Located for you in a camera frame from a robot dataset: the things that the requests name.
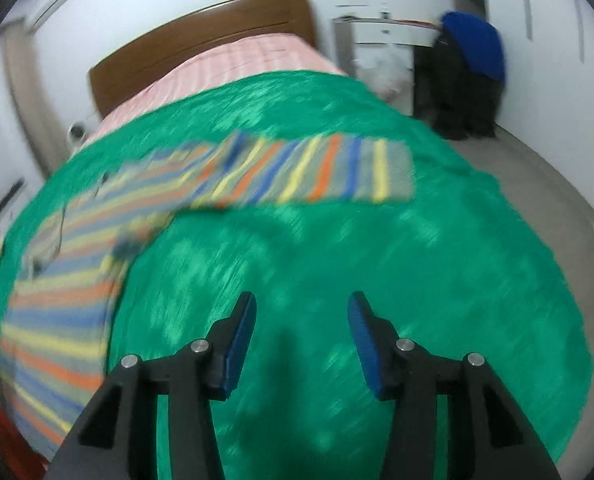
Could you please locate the brown wooden headboard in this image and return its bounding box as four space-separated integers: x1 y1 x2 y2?
88 0 318 117

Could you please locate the striped knit sweater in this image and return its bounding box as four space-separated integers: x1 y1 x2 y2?
0 131 414 456

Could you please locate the pink striped bed sheet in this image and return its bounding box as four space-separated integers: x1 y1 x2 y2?
84 34 344 146

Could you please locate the black garment on chair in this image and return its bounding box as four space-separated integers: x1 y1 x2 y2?
426 28 504 141

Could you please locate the black item on sill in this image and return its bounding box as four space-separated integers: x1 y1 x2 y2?
0 178 26 217

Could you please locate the green bed cover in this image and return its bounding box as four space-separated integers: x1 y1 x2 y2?
0 72 594 479

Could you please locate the small white fan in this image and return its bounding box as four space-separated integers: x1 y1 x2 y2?
67 122 88 154

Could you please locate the beige curtain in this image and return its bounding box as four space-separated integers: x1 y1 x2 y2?
2 20 70 178

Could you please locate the white desk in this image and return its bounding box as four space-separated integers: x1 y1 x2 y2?
332 15 438 116

